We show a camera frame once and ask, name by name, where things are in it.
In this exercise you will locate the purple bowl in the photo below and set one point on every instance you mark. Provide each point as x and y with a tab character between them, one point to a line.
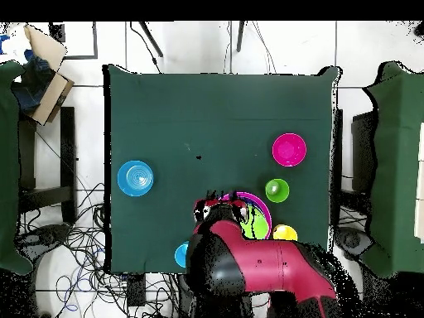
260	204

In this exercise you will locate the small pink bowl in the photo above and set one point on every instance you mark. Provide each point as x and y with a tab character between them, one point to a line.
289	149

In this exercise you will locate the green cup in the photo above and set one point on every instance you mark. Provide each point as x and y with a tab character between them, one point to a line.
281	195

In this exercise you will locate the black square frame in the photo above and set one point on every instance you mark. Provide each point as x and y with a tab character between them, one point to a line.
95	39

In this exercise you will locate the black chair frame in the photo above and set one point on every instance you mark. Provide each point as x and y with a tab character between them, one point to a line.
68	149
338	149

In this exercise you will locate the large pink bowl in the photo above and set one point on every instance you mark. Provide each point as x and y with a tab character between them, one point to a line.
269	212

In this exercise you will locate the grey pedestal foot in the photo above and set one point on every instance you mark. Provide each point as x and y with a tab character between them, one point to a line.
352	240
46	233

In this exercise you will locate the yellow cup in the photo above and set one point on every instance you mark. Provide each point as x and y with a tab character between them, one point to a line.
285	233

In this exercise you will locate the black floor box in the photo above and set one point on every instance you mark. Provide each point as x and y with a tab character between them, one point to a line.
136	291

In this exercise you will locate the blue cup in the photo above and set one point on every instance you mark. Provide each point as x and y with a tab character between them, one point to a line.
180	255

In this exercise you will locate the small translucent blue bowl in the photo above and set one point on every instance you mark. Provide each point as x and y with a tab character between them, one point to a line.
134	179

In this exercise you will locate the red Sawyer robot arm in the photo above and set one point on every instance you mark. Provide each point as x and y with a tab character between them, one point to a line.
265	265

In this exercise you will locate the dark green tablecloth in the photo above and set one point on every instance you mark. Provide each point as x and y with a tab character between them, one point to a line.
215	99

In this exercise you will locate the cardboard box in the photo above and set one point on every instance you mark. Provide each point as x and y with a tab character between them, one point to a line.
46	46

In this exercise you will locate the dark blue bag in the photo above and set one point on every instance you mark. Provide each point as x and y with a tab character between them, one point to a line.
33	86

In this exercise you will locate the black tripod leg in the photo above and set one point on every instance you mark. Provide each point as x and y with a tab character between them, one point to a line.
150	39
240	36

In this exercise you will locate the green bowl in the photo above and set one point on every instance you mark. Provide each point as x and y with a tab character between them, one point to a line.
260	225

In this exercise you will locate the green cloth side table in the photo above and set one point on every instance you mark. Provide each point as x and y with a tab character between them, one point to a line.
8	165
397	165

